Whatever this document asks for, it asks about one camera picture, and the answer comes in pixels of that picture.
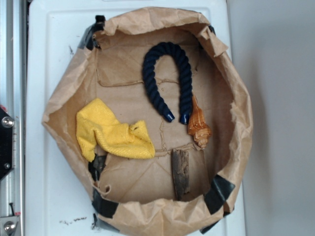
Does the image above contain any brown bark wood piece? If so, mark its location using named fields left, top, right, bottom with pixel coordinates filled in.
left=171, top=149, right=190, bottom=201

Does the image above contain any dark blue twisted rope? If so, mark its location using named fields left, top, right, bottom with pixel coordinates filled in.
left=142, top=42, right=193, bottom=124

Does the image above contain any yellow cloth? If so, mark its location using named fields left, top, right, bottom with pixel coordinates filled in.
left=76, top=98, right=155, bottom=162

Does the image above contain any orange spiral seashell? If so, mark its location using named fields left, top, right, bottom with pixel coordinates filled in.
left=188, top=93, right=212, bottom=149

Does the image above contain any white plastic tray base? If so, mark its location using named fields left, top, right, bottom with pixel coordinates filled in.
left=25, top=0, right=247, bottom=236

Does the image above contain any metal frame rail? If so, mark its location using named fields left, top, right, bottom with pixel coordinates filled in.
left=0, top=0, right=28, bottom=236

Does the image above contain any black metal bracket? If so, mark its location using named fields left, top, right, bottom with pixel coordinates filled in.
left=0, top=107, right=14, bottom=180

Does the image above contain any brown paper lined bin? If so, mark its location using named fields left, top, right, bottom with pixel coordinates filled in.
left=42, top=7, right=253, bottom=236

